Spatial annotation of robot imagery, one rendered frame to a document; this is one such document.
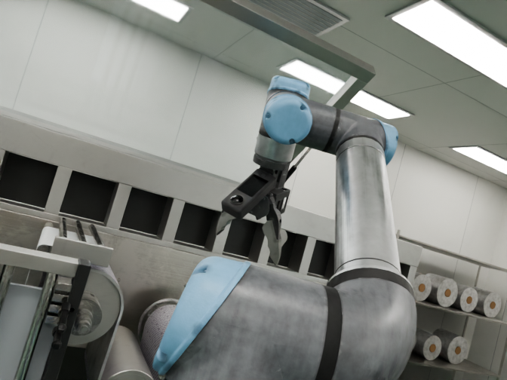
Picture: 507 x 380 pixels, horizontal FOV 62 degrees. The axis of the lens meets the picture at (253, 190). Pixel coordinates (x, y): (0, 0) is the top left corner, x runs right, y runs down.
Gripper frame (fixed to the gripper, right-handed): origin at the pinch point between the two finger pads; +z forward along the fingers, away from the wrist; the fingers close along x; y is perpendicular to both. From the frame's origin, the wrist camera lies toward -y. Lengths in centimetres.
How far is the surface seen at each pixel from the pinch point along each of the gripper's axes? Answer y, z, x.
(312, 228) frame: 53, 10, 5
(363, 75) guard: 26.0, -38.9, -4.9
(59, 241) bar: -27.2, -0.2, 21.1
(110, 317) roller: -20.0, 15.0, 13.8
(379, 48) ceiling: 202, -57, 48
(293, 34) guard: 11.1, -43.5, 6.7
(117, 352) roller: -14.9, 27.2, 15.5
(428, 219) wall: 423, 92, 3
